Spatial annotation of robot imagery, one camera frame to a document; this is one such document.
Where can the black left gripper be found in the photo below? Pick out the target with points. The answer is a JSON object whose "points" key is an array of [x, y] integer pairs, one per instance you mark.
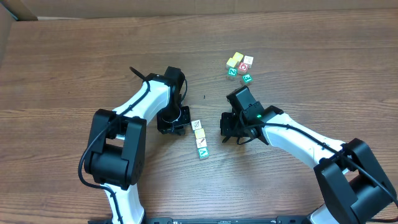
{"points": [[173, 123]]}

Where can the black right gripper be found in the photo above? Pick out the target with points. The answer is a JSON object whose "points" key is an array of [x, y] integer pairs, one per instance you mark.
{"points": [[228, 125]]}

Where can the white leaf picture block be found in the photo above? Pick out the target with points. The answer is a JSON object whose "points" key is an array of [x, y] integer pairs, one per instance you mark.
{"points": [[196, 124]]}

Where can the yellow lone block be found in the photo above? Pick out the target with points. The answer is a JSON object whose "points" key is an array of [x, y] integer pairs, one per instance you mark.
{"points": [[199, 133]]}

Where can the green A letter block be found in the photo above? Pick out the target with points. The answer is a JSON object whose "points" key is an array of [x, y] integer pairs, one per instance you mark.
{"points": [[203, 153]]}

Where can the white feather picture block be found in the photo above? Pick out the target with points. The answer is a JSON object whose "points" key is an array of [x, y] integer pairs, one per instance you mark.
{"points": [[201, 143]]}

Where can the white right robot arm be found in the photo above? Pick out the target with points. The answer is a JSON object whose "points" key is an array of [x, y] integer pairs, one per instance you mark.
{"points": [[353, 184]]}

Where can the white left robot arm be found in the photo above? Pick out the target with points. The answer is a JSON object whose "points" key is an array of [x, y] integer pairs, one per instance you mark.
{"points": [[113, 160]]}

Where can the green E letter block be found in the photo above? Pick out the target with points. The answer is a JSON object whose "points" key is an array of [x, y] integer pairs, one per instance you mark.
{"points": [[246, 79]]}

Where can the green Z letter block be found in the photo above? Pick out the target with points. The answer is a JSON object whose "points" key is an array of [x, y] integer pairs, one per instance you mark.
{"points": [[232, 74]]}

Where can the red letter block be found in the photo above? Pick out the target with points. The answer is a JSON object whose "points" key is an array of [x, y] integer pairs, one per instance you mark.
{"points": [[242, 68]]}

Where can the yellow block near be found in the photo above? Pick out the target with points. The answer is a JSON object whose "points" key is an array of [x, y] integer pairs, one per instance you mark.
{"points": [[231, 63]]}

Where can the plain white wooden block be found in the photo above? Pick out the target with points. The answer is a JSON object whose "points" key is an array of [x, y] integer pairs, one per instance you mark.
{"points": [[248, 60]]}

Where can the yellow block far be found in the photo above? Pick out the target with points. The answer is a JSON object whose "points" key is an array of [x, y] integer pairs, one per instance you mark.
{"points": [[238, 57]]}

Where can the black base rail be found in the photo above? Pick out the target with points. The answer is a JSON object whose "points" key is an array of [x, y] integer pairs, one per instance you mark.
{"points": [[295, 219]]}

